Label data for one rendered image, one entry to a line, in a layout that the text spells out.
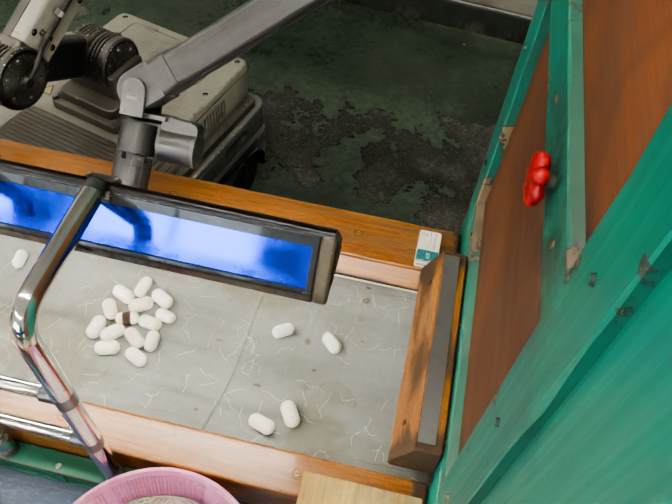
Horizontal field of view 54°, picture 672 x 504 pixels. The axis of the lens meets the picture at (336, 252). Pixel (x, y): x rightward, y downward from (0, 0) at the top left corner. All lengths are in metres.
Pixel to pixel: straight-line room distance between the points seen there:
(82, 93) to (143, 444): 1.03
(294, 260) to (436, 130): 1.81
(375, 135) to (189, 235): 1.74
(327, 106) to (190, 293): 1.51
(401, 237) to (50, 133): 0.96
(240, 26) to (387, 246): 0.40
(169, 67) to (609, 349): 0.80
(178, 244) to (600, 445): 0.44
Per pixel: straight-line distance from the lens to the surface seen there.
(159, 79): 1.03
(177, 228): 0.66
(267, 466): 0.88
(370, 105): 2.47
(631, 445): 0.32
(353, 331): 0.99
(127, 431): 0.92
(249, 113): 1.90
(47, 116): 1.77
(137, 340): 0.98
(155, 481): 0.91
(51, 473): 1.00
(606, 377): 0.36
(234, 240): 0.64
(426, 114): 2.47
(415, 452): 0.81
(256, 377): 0.95
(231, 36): 1.01
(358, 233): 1.07
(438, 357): 0.85
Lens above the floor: 1.60
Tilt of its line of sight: 53 degrees down
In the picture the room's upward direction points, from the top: 6 degrees clockwise
